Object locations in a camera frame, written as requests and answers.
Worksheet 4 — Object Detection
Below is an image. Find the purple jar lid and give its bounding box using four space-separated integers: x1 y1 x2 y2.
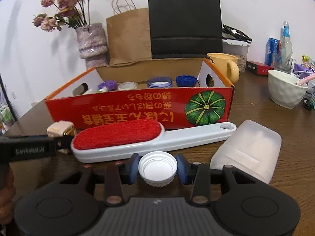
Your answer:
98 80 117 91

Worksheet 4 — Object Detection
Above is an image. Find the white ceramic bowl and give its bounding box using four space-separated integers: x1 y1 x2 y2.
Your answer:
268 70 308 109

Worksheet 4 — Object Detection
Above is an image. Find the person's hand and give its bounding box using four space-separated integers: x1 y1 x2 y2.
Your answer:
1 168 16 225

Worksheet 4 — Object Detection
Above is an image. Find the red cardboard pumpkin box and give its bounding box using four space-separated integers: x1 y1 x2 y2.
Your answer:
45 58 235 129

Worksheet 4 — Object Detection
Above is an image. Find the dried pink rose bouquet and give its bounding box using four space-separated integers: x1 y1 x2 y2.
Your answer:
32 0 91 32

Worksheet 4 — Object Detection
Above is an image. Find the beige cube charger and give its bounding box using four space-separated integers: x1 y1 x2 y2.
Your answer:
46 120 77 154

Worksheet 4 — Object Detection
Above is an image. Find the small white cap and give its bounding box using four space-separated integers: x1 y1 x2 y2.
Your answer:
138 151 178 187

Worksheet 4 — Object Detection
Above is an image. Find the dark blue scalloped lid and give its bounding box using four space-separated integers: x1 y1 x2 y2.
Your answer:
176 75 197 87

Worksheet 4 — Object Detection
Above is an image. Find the purple textured vase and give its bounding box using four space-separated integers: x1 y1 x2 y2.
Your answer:
75 23 108 69

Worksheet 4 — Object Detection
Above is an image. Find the red white lint brush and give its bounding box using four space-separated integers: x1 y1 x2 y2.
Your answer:
71 119 236 164

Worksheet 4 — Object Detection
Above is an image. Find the blue soda can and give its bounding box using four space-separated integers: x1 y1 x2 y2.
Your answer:
265 38 281 67

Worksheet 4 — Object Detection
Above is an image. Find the white tape roll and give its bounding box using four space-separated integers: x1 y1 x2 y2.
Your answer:
118 82 137 91

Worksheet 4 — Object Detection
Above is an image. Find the red flat box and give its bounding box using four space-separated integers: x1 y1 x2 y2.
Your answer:
246 61 273 76

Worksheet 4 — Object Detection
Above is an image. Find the black paper bag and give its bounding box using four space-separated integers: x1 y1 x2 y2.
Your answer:
148 0 223 59

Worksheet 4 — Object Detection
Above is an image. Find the brown paper bag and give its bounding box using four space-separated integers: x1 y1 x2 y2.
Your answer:
106 0 152 65

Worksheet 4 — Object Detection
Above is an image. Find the translucent plastic box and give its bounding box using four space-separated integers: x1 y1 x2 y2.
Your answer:
210 120 282 184

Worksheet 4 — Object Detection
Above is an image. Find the clear food container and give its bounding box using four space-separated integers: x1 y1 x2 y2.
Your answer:
222 25 252 73

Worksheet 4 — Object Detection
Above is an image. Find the pink spoon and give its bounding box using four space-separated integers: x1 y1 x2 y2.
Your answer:
296 74 315 86

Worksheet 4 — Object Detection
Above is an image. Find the large blue-rimmed lid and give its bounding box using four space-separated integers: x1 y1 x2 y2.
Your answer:
147 76 172 88

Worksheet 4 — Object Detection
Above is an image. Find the clear soda bottle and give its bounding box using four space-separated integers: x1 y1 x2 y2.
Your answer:
280 21 293 73

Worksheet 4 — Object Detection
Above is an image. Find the white pill bottle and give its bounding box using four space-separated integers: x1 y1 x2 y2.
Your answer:
83 87 108 95

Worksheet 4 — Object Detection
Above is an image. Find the yellow mug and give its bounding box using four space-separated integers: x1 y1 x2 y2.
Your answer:
207 53 240 84

